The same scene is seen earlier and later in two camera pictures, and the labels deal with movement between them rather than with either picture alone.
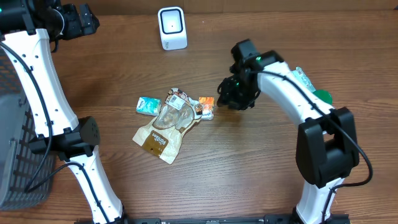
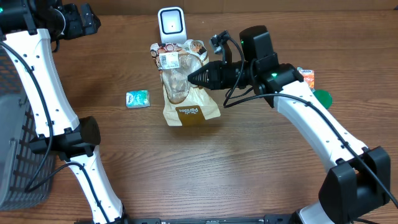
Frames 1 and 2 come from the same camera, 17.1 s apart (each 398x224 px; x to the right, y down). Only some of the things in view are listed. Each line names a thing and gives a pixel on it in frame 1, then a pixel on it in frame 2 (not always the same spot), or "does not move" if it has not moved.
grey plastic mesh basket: (23, 118) does not move
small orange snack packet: (207, 103) -> (308, 76)
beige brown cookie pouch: (162, 137) -> (185, 102)
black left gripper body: (74, 25) does not move
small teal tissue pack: (148, 105) -> (137, 99)
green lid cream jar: (324, 95) does not move
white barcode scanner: (173, 28) does not move
